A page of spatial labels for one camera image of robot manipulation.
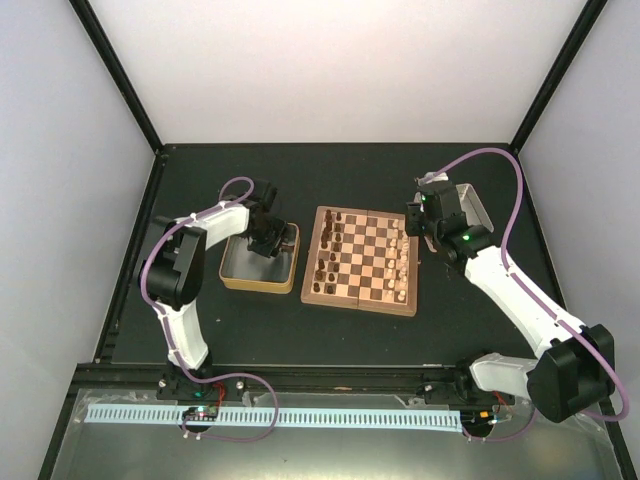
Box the wooden folding chess board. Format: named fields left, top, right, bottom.
left=301, top=206, right=419, bottom=317

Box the yellow bear tin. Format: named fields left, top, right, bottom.
left=219, top=223, right=300, bottom=294

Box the black mounting rail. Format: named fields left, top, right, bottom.
left=72, top=363, right=497, bottom=405

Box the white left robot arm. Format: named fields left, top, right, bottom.
left=137, top=177, right=300, bottom=399

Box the pink metal tin tray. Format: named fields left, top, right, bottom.
left=456, top=183, right=494, bottom=233

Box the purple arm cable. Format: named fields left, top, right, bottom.
left=429, top=148, right=630, bottom=444
left=138, top=177, right=280, bottom=442

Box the white slotted cable duct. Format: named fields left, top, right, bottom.
left=84, top=404, right=462, bottom=433

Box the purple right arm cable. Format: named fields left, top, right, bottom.
left=429, top=148, right=630, bottom=444

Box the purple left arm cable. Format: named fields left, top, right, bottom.
left=138, top=177, right=280, bottom=442

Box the black frame post right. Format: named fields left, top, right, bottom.
left=510, top=0, right=608, bottom=155

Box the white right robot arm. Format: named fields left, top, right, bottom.
left=405, top=178, right=616, bottom=423

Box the right controller board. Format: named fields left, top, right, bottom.
left=460, top=408, right=514, bottom=427

